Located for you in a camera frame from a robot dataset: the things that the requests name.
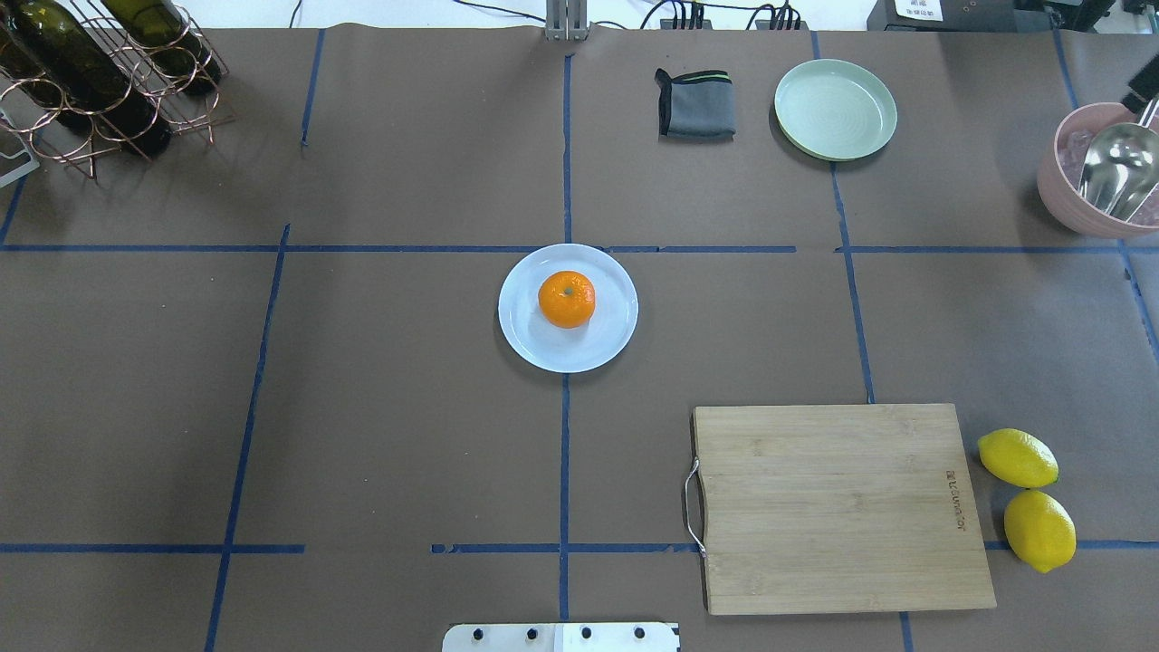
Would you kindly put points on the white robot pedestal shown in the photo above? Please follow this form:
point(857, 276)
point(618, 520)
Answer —
point(647, 635)

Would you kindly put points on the orange mandarin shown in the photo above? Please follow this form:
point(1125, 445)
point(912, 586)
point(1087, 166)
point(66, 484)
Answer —
point(567, 299)

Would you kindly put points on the metal scoop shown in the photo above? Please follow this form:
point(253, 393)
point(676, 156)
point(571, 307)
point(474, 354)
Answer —
point(1120, 169)

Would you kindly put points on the grey folded cloth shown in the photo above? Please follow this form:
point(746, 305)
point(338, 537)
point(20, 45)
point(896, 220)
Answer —
point(696, 106)

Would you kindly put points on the dark wine bottle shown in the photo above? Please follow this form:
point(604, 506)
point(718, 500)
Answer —
point(92, 82)
point(171, 43)

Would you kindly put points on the pink bowl with ice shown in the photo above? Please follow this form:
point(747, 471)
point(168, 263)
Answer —
point(1058, 174)

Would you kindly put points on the black computer box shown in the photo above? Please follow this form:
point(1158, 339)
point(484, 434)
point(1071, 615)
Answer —
point(959, 16)

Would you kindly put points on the green plate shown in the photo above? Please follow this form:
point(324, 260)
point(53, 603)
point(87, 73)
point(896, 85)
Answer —
point(835, 110)

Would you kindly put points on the yellow lemon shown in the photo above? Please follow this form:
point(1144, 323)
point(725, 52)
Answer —
point(1018, 458)
point(1039, 531)

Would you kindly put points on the wooden cutting board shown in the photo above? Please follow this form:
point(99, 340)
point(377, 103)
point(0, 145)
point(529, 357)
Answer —
point(825, 509)

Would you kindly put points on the aluminium frame post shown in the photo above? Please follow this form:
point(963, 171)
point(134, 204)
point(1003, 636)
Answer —
point(566, 20)

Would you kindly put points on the light blue plate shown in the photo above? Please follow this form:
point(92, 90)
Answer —
point(568, 351)

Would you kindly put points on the dark wine bottle right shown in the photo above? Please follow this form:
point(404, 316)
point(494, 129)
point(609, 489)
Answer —
point(171, 43)

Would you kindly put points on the dark wine bottle left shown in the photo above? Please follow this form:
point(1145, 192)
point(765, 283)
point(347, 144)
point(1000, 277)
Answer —
point(92, 82)

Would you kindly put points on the copper wire bottle rack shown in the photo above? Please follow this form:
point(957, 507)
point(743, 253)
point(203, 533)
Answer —
point(38, 117)

